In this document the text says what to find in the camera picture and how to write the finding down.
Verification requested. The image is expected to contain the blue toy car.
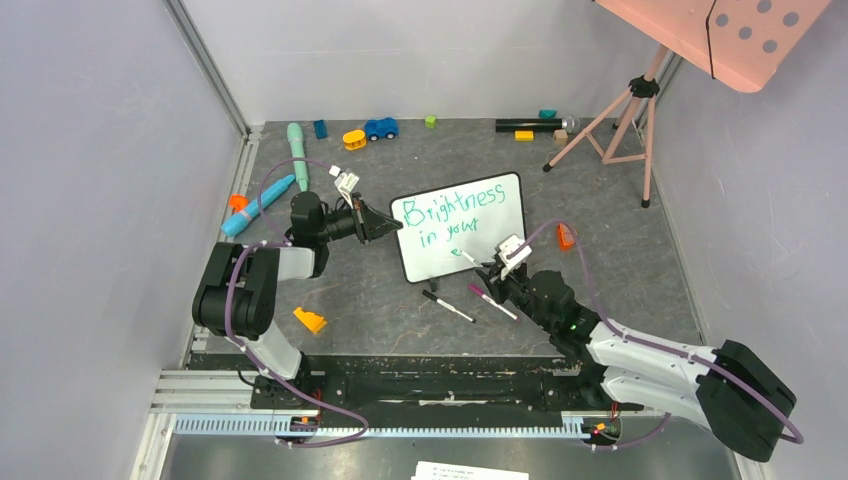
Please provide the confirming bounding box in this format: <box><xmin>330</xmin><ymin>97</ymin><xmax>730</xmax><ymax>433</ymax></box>
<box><xmin>364</xmin><ymin>117</ymin><xmax>399</xmax><ymax>142</ymax></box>

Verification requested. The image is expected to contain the orange rounded toy brick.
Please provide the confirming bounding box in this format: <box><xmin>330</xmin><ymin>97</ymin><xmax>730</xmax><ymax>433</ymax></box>
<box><xmin>556</xmin><ymin>223</ymin><xmax>576</xmax><ymax>251</ymax></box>

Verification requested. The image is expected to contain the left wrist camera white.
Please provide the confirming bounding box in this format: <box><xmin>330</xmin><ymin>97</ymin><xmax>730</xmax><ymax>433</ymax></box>
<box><xmin>329</xmin><ymin>165</ymin><xmax>360</xmax><ymax>207</ymax></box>

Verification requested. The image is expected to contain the light blue cable duct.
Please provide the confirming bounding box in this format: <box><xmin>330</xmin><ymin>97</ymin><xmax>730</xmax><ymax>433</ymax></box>
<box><xmin>173</xmin><ymin>413</ymin><xmax>590</xmax><ymax>440</ymax></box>

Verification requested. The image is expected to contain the black capped whiteboard marker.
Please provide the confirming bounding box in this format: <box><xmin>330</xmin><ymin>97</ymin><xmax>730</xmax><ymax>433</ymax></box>
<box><xmin>422</xmin><ymin>290</ymin><xmax>476</xmax><ymax>323</ymax></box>

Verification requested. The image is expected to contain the yellow oval toy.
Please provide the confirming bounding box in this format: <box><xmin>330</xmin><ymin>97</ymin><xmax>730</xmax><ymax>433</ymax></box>
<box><xmin>342</xmin><ymin>129</ymin><xmax>368</xmax><ymax>151</ymax></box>

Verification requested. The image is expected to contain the dark blue block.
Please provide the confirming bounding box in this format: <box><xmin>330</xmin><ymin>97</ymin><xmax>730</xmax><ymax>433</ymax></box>
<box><xmin>313</xmin><ymin>120</ymin><xmax>328</xmax><ymax>139</ymax></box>

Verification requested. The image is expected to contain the purple capped whiteboard marker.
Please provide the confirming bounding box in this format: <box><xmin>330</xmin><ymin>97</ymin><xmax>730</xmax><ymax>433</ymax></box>
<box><xmin>467</xmin><ymin>283</ymin><xmax>519</xmax><ymax>321</ymax></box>

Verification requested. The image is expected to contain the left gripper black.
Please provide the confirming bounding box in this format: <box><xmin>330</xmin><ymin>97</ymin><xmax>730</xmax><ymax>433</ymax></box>
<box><xmin>316</xmin><ymin>193</ymin><xmax>402</xmax><ymax>245</ymax></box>

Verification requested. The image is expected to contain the blue toy marker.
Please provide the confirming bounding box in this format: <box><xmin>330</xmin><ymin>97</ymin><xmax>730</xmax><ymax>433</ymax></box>
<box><xmin>220</xmin><ymin>174</ymin><xmax>296</xmax><ymax>237</ymax></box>

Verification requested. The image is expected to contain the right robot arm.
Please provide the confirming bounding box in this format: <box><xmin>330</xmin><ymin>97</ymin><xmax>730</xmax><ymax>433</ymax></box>
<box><xmin>474</xmin><ymin>263</ymin><xmax>800</xmax><ymax>463</ymax></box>

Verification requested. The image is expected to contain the orange wedge toy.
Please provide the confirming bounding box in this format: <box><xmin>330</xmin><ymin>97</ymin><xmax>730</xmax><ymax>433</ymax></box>
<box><xmin>293</xmin><ymin>307</ymin><xmax>327</xmax><ymax>334</ymax></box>

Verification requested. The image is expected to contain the white whiteboard black frame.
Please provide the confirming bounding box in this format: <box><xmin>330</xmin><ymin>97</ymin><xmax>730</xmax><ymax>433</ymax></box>
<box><xmin>389</xmin><ymin>171</ymin><xmax>527</xmax><ymax>284</ymax></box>

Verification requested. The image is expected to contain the beige wooden block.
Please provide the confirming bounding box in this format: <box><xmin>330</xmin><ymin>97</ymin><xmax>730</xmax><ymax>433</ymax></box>
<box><xmin>552</xmin><ymin>129</ymin><xmax>569</xmax><ymax>146</ymax></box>

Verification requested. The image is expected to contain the clear round bulb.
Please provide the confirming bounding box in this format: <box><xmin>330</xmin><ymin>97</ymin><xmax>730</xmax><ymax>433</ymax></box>
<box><xmin>561</xmin><ymin>115</ymin><xmax>582</xmax><ymax>134</ymax></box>

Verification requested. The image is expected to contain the small orange toy piece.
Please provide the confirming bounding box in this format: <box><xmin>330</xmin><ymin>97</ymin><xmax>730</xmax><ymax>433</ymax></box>
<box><xmin>228</xmin><ymin>194</ymin><xmax>250</xmax><ymax>212</ymax></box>

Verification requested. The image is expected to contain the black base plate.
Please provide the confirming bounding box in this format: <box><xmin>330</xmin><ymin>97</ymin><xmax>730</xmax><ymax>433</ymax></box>
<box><xmin>250</xmin><ymin>354</ymin><xmax>644</xmax><ymax>429</ymax></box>

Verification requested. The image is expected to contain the yellow block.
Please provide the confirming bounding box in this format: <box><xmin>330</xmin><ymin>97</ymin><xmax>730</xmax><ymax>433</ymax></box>
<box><xmin>514</xmin><ymin>130</ymin><xmax>535</xmax><ymax>142</ymax></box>

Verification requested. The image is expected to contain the green whiteboard marker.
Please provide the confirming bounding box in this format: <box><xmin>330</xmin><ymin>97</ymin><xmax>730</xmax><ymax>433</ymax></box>
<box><xmin>459</xmin><ymin>250</ymin><xmax>482</xmax><ymax>268</ymax></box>

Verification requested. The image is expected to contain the mint green toy marker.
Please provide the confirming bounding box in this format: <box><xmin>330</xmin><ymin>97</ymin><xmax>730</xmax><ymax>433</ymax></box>
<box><xmin>286</xmin><ymin>122</ymin><xmax>309</xmax><ymax>192</ymax></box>

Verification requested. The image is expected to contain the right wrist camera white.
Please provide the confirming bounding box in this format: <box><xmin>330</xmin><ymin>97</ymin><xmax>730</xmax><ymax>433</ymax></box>
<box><xmin>495</xmin><ymin>234</ymin><xmax>532</xmax><ymax>280</ymax></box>

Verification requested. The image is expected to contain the white paper sheet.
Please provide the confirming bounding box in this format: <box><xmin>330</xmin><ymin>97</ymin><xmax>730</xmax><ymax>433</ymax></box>
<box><xmin>411</xmin><ymin>461</ymin><xmax>530</xmax><ymax>480</ymax></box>

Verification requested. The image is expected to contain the pink tripod stand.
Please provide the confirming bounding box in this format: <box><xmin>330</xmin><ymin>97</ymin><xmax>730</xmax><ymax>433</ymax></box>
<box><xmin>542</xmin><ymin>45</ymin><xmax>669</xmax><ymax>208</ymax></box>

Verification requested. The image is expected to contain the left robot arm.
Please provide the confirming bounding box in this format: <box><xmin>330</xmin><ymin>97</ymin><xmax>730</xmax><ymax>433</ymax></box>
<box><xmin>191</xmin><ymin>192</ymin><xmax>403</xmax><ymax>408</ymax></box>

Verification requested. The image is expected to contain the black cylinder tube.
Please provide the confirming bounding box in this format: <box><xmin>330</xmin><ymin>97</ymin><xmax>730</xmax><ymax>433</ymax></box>
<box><xmin>495</xmin><ymin>118</ymin><xmax>567</xmax><ymax>133</ymax></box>

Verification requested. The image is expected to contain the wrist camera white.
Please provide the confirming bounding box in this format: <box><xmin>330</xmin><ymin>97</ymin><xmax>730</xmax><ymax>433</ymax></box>
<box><xmin>329</xmin><ymin>165</ymin><xmax>360</xmax><ymax>207</ymax></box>
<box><xmin>495</xmin><ymin>234</ymin><xmax>532</xmax><ymax>280</ymax></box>

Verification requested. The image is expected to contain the pink perforated panel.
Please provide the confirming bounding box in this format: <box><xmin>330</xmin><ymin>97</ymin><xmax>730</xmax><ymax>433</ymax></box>
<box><xmin>597</xmin><ymin>0</ymin><xmax>831</xmax><ymax>93</ymax></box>

